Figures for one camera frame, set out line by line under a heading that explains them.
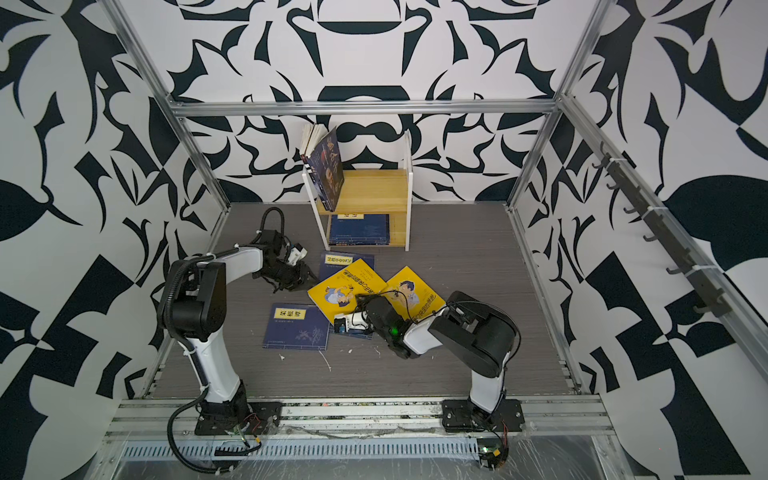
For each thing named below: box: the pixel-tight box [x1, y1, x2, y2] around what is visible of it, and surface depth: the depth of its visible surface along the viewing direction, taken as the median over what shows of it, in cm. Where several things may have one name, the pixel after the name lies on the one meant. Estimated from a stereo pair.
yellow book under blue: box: [380, 266, 447, 323], surface depth 98 cm
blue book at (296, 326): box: [263, 303, 330, 351], surface depth 91 cm
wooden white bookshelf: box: [302, 130, 413, 251], surface depth 104 cm
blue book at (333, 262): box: [319, 251, 375, 283], surface depth 104 cm
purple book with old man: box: [301, 122, 345, 212], surface depth 83 cm
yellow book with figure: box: [307, 258, 388, 325], surface depth 96 cm
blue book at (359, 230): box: [329, 214, 390, 246], surface depth 106 cm
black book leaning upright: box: [300, 123, 330, 170], surface depth 81 cm
